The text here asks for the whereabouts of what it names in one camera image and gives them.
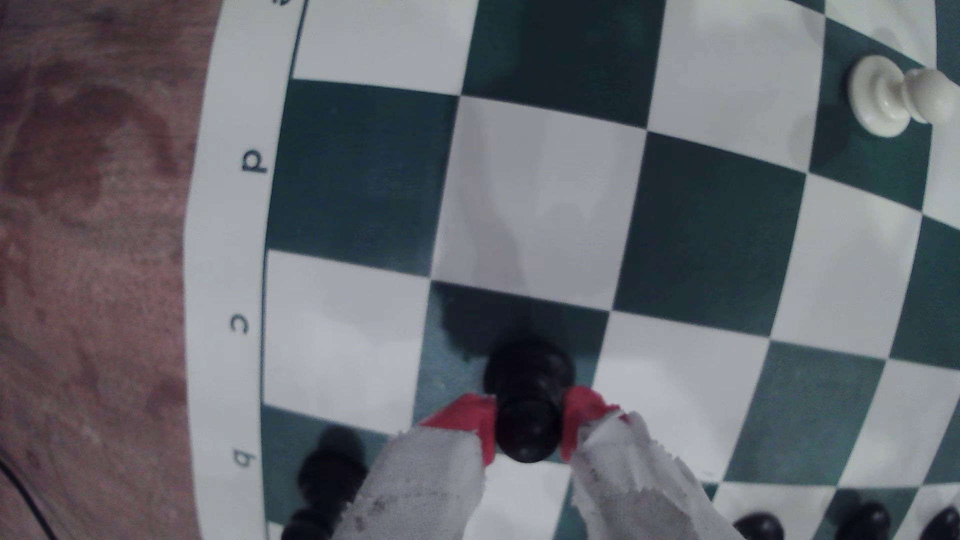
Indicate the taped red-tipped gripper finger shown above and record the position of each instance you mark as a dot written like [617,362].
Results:
[637,487]
[420,487]

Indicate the white pawn chess piece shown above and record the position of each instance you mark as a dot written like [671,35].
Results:
[889,94]

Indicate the green white chess mat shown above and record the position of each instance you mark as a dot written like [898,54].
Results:
[540,202]

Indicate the black pawn chess piece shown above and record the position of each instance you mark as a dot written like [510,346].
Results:
[326,491]
[866,523]
[945,525]
[759,527]
[529,397]

